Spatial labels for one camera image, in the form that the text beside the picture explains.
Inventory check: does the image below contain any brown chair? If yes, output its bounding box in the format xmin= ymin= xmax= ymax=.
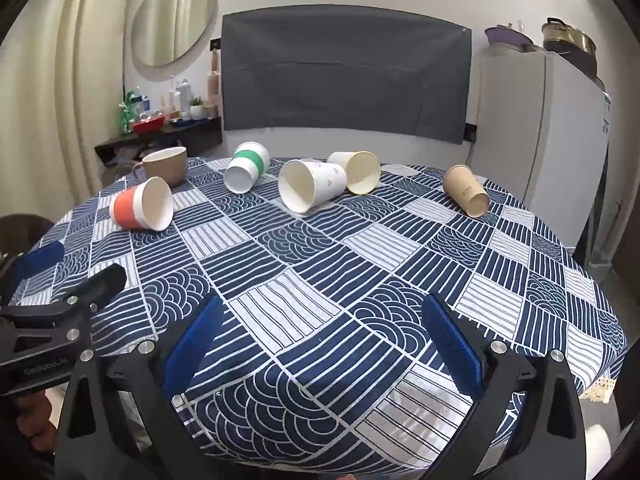
xmin=0 ymin=214 xmax=56 ymax=271

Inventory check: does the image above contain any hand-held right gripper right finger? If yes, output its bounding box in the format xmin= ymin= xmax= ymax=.
xmin=421 ymin=294 xmax=601 ymax=480

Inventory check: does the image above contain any metal cooking pot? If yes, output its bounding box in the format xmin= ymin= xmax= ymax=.
xmin=542 ymin=16 xmax=601 ymax=76

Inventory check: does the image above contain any plain cream paper cup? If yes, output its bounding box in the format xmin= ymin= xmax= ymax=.
xmin=327 ymin=150 xmax=382 ymax=195

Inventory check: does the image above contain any green band paper cup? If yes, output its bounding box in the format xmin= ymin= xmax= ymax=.
xmin=223 ymin=142 xmax=271 ymax=194

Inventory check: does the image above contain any grey cover cloth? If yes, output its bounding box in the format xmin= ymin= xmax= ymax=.
xmin=220 ymin=7 xmax=473 ymax=145

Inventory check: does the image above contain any white printed paper cup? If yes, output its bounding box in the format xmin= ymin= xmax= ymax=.
xmin=278 ymin=158 xmax=348 ymax=213

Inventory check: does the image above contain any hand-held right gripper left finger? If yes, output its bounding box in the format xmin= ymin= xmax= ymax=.
xmin=54 ymin=292 xmax=228 ymax=480

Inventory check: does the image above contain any brown ceramic mug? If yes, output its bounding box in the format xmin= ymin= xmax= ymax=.
xmin=131 ymin=146 xmax=188 ymax=187

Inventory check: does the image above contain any white bin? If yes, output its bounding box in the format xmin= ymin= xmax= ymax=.
xmin=582 ymin=425 xmax=613 ymax=480

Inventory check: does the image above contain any purple basin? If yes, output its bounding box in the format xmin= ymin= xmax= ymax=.
xmin=484 ymin=24 xmax=533 ymax=53

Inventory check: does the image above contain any oval wall mirror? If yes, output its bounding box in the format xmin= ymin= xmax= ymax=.
xmin=131 ymin=0 xmax=219 ymax=68

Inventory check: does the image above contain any blue white patterned tablecloth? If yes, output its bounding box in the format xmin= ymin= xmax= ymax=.
xmin=10 ymin=156 xmax=628 ymax=476

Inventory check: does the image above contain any dark side shelf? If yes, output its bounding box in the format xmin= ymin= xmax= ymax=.
xmin=95 ymin=116 xmax=223 ymax=168

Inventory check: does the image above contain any orange band paper cup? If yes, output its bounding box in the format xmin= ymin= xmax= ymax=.
xmin=109 ymin=176 xmax=175 ymax=232

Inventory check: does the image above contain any person's left hand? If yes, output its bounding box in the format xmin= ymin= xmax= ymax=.
xmin=14 ymin=391 xmax=57 ymax=445

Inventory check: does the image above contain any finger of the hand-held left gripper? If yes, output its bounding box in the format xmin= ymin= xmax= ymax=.
xmin=0 ymin=240 xmax=66 ymax=306
xmin=0 ymin=263 xmax=127 ymax=356

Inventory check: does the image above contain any brown kraft paper cup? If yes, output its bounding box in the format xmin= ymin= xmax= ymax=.
xmin=442 ymin=164 xmax=491 ymax=219

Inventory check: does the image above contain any green plastic bottle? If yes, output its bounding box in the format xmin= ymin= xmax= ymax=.
xmin=119 ymin=89 xmax=143 ymax=133

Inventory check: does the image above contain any beige curtain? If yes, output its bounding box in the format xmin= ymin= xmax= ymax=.
xmin=0 ymin=0 xmax=138 ymax=221

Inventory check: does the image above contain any red bowl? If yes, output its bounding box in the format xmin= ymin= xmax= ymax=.
xmin=132 ymin=116 xmax=166 ymax=135

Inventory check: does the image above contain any white refrigerator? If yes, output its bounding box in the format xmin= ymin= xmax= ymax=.
xmin=470 ymin=50 xmax=613 ymax=266

